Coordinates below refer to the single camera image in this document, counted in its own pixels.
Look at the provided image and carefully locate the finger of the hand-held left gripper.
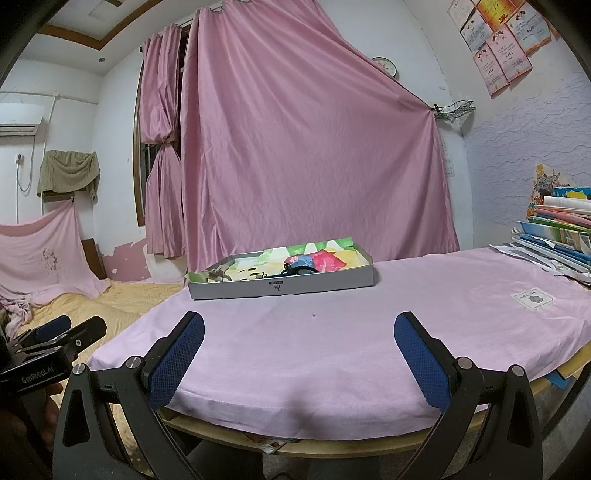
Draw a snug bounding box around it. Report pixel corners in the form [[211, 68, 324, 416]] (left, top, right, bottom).
[[21, 316, 108, 363], [9, 315, 73, 354]]

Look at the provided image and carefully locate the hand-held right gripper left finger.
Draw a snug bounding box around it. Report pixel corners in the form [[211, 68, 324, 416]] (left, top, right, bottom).
[[53, 311, 206, 477]]

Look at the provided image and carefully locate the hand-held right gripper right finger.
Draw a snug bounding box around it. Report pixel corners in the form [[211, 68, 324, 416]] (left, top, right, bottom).
[[393, 311, 544, 477]]

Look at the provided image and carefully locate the grey shallow cardboard box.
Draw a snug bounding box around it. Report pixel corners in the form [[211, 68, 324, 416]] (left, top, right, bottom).
[[187, 237, 377, 301]]

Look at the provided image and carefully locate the person's left hand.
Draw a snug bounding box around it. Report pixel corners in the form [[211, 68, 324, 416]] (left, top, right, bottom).
[[0, 384, 64, 459]]

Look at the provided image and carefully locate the yellow fuzzy blanket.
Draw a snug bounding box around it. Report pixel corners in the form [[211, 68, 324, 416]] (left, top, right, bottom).
[[14, 281, 190, 371]]

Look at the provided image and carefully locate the wooden round table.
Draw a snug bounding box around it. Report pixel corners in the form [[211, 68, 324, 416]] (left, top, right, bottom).
[[159, 342, 591, 457]]

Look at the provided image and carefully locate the draped pink sheet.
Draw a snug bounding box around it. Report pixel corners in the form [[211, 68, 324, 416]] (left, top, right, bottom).
[[0, 200, 112, 336]]

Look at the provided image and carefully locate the colourful printed cloth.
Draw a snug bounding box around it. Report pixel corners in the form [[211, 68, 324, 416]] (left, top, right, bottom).
[[187, 236, 370, 284]]

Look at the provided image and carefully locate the green hanging towel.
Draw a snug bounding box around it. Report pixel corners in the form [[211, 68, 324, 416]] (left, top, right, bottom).
[[37, 150, 101, 202]]

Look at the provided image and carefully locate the stack of books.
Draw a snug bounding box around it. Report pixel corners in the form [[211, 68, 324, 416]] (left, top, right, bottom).
[[492, 185, 591, 289]]

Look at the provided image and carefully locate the cartoon printed board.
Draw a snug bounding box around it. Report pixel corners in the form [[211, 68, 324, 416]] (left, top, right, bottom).
[[526, 162, 562, 220]]

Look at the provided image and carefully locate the white air conditioner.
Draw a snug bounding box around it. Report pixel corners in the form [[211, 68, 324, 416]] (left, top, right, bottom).
[[0, 102, 47, 137]]

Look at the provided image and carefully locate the large pink curtain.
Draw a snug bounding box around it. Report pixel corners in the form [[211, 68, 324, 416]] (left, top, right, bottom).
[[180, 0, 462, 274]]

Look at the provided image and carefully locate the tied pink window curtain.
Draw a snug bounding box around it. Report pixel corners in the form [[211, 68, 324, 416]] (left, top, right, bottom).
[[139, 23, 186, 260]]

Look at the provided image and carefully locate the white power plug cable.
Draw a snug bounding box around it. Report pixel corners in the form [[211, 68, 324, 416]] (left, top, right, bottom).
[[14, 152, 40, 193]]

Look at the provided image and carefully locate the wooden window frame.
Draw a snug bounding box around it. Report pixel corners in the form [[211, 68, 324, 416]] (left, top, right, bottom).
[[133, 46, 149, 228]]

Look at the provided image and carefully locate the wire wall rack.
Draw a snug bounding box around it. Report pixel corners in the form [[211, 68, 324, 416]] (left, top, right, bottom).
[[431, 99, 476, 123]]

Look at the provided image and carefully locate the round wall clock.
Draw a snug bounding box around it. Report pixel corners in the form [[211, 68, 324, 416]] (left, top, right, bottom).
[[370, 56, 398, 78]]

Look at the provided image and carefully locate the cluster of wall certificates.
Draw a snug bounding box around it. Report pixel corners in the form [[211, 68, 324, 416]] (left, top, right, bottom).
[[450, 0, 555, 97]]

